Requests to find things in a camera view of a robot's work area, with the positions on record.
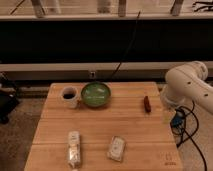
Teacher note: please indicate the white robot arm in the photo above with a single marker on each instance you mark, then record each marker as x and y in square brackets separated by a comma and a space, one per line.
[188, 81]

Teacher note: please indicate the green ceramic bowl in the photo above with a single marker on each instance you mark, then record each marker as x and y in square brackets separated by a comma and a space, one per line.
[95, 94]

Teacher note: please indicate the white mug with coffee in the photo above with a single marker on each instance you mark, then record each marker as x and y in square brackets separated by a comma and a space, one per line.
[70, 96]

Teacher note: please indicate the wooden table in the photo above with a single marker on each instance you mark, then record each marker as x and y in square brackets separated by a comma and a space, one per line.
[149, 146]

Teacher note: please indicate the dark red marker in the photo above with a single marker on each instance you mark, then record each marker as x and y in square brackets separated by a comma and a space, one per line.
[147, 105]

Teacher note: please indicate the small white packet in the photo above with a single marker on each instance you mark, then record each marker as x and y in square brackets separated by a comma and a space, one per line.
[116, 148]

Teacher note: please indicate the black object at left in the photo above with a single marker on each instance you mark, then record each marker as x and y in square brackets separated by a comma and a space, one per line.
[8, 101]

